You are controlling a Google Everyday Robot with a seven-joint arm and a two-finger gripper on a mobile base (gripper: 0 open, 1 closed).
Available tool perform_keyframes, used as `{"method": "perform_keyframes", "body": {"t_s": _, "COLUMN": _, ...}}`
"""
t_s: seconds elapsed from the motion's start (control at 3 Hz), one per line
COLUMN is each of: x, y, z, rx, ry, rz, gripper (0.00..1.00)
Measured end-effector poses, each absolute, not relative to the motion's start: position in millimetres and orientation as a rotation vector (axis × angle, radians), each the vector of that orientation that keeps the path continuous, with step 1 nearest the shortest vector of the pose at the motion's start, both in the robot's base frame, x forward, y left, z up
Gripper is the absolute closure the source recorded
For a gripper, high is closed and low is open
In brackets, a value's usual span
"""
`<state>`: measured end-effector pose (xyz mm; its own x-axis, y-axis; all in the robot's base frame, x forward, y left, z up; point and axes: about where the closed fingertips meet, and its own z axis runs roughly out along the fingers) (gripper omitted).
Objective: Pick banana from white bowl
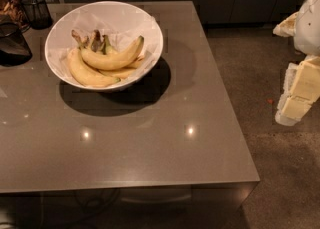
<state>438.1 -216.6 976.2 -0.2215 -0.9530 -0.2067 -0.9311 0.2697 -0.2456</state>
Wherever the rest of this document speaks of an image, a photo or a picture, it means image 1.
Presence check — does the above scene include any lower yellow banana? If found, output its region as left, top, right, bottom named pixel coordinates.
left=100, top=56, right=145, bottom=79

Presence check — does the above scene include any black mesh cup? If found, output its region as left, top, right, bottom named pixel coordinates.
left=21, top=0, right=53, bottom=30

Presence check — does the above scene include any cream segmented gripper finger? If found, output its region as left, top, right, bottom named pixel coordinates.
left=275, top=56, right=320, bottom=126

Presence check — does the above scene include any left yellow banana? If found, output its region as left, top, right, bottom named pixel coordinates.
left=67, top=48, right=120, bottom=88

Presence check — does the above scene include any glass jar with snacks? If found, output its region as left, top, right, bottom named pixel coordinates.
left=0, top=0, right=29, bottom=31

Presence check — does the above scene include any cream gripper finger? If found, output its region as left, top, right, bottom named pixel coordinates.
left=273, top=12, right=298, bottom=37

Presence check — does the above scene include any white bowl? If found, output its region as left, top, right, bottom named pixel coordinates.
left=44, top=0, right=165, bottom=93

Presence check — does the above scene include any dark glass container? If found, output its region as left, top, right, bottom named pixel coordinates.
left=0, top=22, right=32, bottom=66

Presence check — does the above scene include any white paper bowl liner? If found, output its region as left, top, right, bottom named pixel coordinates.
left=48, top=5, right=162, bottom=87

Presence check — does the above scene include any yellow banana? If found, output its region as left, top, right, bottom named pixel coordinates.
left=100, top=56, right=145, bottom=79
left=67, top=48, right=120, bottom=88
left=81, top=36, right=144, bottom=70

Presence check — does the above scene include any top yellow banana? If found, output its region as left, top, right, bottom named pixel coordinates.
left=81, top=36, right=144, bottom=70

